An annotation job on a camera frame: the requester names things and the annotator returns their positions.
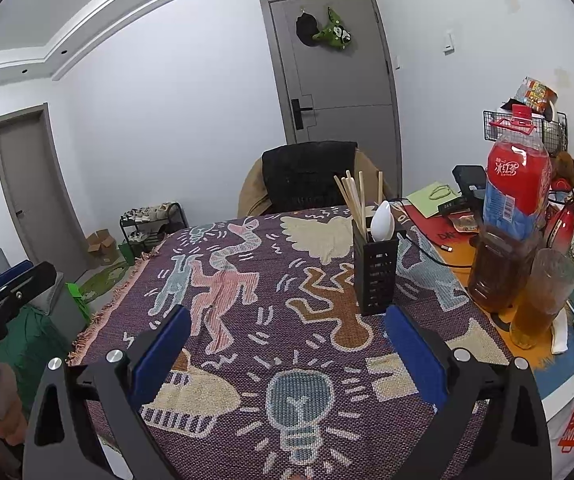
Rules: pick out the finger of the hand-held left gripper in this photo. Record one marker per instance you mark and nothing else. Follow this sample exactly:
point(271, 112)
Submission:
point(27, 287)
point(9, 272)

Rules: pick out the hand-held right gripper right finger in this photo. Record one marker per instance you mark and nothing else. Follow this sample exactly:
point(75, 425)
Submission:
point(414, 355)

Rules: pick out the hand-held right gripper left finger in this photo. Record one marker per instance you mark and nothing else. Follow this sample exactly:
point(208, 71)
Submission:
point(162, 355)

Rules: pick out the black perforated utensil holder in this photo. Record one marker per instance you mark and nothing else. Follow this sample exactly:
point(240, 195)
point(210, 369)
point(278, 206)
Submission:
point(374, 275)

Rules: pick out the white soup spoon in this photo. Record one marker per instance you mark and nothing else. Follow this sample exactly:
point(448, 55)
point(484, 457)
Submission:
point(382, 222)

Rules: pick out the bunch of wooden chopsticks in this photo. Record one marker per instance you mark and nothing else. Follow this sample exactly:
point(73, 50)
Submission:
point(360, 220)

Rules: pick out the pale grey box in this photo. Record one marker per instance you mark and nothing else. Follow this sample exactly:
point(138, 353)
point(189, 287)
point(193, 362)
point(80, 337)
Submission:
point(63, 310)

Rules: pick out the person's green clothing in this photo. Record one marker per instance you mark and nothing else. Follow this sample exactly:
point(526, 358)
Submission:
point(32, 345)

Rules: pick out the green plastic stool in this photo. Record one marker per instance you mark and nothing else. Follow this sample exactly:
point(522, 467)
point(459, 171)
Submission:
point(78, 299)

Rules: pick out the green floor mat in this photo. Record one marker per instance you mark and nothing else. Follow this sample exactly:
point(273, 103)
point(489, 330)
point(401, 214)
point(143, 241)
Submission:
point(104, 281)

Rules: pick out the cardboard box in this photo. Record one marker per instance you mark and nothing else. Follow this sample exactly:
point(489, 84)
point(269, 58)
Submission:
point(99, 247)

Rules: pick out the plain grey door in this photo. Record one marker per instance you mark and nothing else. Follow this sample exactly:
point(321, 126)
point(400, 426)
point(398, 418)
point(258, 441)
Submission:
point(27, 185)

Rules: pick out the printed purple blanket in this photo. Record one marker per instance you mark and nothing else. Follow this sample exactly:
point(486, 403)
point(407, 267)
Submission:
point(317, 320)

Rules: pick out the green shopping bag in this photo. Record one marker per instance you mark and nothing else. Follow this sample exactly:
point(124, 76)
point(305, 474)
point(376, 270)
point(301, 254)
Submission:
point(126, 253)

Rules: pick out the red printed mat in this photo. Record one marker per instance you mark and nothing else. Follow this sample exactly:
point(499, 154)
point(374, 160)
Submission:
point(429, 232)

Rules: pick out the glass of tea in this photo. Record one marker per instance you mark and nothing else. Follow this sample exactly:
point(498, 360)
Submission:
point(537, 315)

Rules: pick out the black shoe rack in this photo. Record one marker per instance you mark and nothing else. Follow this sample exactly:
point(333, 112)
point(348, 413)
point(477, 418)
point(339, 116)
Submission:
point(178, 220)

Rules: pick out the small snack pack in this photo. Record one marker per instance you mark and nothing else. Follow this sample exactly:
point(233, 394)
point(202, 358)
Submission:
point(467, 222)

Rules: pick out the row of pale shoes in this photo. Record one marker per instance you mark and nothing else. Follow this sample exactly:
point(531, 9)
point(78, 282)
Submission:
point(149, 210)

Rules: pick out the white folded tissue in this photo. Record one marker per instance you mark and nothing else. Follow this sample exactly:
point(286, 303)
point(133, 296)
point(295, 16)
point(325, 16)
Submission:
point(562, 335)

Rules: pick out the black box device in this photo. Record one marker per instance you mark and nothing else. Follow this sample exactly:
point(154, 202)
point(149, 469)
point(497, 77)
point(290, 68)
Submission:
point(469, 176)

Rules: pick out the large red label tea bottle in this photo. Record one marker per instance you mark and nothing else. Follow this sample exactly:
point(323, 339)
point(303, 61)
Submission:
point(517, 175)

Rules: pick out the black office chair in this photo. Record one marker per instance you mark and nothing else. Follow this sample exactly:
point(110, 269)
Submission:
point(309, 175)

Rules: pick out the brown plush toy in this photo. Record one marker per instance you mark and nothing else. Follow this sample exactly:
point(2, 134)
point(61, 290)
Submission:
point(564, 166)

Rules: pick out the grey door with lock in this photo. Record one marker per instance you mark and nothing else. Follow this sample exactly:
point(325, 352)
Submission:
point(342, 85)

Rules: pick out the snack packet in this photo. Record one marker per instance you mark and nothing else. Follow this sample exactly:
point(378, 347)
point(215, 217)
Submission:
point(537, 94)

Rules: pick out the green plush toy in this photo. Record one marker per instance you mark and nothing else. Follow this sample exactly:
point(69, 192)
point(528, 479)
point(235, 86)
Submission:
point(334, 32)

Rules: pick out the black hat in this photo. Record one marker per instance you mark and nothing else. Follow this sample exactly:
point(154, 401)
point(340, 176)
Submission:
point(307, 30)

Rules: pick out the narrow wall switch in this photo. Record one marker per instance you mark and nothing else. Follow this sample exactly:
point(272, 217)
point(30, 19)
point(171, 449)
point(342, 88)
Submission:
point(397, 61)

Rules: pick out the white light switch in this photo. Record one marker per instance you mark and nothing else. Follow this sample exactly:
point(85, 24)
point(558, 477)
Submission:
point(448, 41)

